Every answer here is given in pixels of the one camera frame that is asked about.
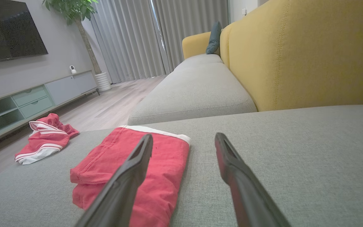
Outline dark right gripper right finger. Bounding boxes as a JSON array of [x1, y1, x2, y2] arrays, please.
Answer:
[[214, 132, 292, 227]]

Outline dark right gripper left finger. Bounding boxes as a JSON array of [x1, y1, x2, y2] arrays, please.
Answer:
[[74, 134, 154, 227]]

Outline red shorts with white waistband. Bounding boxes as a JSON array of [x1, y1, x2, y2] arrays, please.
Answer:
[[70, 125, 191, 227]]

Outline red white T-shirt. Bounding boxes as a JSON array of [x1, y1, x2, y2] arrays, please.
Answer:
[[14, 113, 80, 165]]

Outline white ribbed plant pot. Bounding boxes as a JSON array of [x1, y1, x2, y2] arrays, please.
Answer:
[[94, 72, 112, 92]]

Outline large grey sofa seat cushion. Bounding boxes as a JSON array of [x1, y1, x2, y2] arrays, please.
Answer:
[[127, 62, 258, 126]]

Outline grey green TV cabinet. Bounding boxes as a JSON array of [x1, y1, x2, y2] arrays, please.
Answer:
[[0, 70, 101, 160]]

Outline yellow sofa backrest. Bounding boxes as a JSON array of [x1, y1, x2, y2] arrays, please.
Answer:
[[219, 0, 363, 112]]

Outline grey curtain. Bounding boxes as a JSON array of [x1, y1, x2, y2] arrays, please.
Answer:
[[89, 0, 169, 84], [153, 0, 230, 74]]

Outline teal throw pillow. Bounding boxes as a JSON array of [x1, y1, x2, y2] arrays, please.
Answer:
[[205, 21, 222, 55]]

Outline green potted tree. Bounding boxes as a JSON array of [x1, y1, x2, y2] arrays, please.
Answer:
[[42, 0, 102, 75]]

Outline black flat television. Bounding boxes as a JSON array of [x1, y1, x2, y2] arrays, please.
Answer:
[[0, 0, 49, 65]]

